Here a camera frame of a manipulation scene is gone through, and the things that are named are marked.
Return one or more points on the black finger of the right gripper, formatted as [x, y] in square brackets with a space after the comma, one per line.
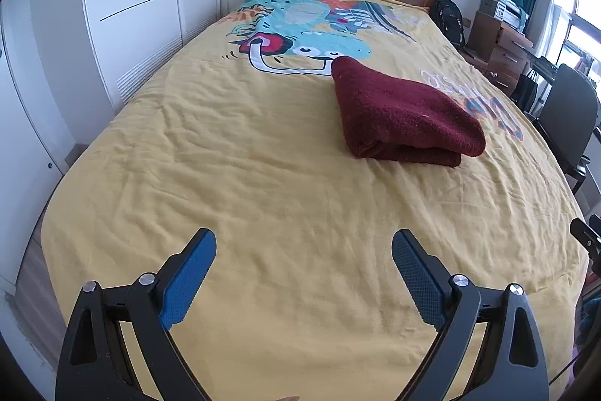
[588, 234]

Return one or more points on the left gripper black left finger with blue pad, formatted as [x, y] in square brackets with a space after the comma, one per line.
[94, 363]

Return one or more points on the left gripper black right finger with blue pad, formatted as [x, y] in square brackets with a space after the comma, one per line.
[510, 364]

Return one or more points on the dark red knitted sweater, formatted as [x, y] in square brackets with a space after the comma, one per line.
[394, 119]

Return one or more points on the dark grey office chair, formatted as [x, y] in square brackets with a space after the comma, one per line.
[567, 121]

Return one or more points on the wooden drawer cabinet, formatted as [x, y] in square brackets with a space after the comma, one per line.
[498, 51]

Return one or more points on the white printer on cabinet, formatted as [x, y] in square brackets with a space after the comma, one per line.
[506, 11]

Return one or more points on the black backpack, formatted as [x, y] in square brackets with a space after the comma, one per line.
[447, 17]

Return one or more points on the yellow printed bed cover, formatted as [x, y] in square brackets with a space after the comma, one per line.
[240, 133]

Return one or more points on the white built-in wardrobe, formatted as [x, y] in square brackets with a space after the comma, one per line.
[67, 68]

